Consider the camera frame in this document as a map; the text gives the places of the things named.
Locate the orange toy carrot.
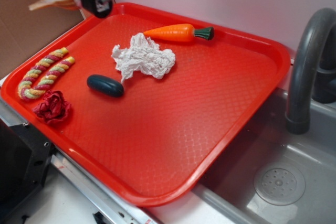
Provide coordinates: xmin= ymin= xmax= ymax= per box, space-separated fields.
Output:
xmin=143 ymin=24 xmax=215 ymax=42

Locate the grey toy faucet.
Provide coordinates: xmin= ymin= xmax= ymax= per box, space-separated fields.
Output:
xmin=286 ymin=8 xmax=335 ymax=134

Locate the black metal block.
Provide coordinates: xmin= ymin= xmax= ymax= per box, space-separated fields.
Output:
xmin=1 ymin=121 xmax=54 ymax=218

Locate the multicolour twisted rope toy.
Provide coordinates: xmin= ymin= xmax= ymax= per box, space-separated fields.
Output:
xmin=17 ymin=47 xmax=75 ymax=100

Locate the crumpled white cloth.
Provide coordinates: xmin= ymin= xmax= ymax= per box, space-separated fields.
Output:
xmin=111 ymin=33 xmax=176 ymax=82

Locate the brown cardboard panel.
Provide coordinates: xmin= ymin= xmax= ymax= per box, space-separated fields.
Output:
xmin=1 ymin=0 xmax=83 ymax=78

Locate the dark green oval object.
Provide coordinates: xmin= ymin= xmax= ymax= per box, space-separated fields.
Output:
xmin=87 ymin=74 xmax=124 ymax=98

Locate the red plastic tray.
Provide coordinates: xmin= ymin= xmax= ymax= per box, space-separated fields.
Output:
xmin=1 ymin=3 xmax=290 ymax=207

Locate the crumpled red cloth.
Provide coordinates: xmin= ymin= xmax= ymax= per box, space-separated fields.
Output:
xmin=33 ymin=90 xmax=71 ymax=125

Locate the tan conch seashell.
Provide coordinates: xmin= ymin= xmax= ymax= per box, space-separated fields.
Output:
xmin=28 ymin=0 xmax=80 ymax=11

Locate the round sink drain cover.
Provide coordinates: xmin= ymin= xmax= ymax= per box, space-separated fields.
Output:
xmin=254 ymin=166 xmax=306 ymax=206

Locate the grey plastic sink basin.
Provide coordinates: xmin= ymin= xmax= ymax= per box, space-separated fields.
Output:
xmin=194 ymin=89 xmax=335 ymax=223

